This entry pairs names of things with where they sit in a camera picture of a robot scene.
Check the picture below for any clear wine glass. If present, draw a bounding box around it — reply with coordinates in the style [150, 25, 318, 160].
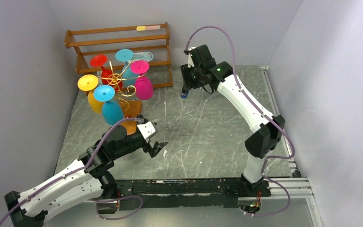
[186, 106, 200, 116]

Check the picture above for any pink wine glass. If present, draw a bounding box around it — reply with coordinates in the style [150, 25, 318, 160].
[130, 60, 154, 100]

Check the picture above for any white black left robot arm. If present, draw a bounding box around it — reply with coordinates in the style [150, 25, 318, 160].
[4, 122, 168, 227]

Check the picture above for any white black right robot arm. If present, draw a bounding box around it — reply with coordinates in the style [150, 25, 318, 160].
[180, 44, 285, 196]

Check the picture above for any blue wine glass front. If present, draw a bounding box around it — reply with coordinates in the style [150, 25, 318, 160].
[93, 85, 124, 125]

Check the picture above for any blue wine glass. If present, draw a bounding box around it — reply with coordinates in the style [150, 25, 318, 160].
[115, 49, 139, 87]
[93, 85, 124, 125]

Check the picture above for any wooden shelf rack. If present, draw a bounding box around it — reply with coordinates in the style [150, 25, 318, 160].
[64, 23, 173, 88]

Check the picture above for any blue wine glass rear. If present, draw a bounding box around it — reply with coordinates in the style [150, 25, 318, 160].
[115, 49, 139, 87]

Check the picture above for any red wine glass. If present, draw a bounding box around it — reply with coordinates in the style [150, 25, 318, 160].
[89, 54, 123, 91]

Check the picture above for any yellow wine glass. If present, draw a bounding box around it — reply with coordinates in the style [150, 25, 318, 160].
[78, 74, 104, 113]

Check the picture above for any blue stapler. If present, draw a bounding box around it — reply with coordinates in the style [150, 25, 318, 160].
[180, 87, 190, 99]

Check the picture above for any toothbrush package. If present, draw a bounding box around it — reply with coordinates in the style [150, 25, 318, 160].
[132, 52, 154, 62]

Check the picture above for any yellow pink eraser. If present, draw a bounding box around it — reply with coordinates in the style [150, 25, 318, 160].
[136, 25, 161, 32]

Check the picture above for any gold wire glass rack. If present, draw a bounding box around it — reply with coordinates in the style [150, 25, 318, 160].
[101, 60, 146, 118]

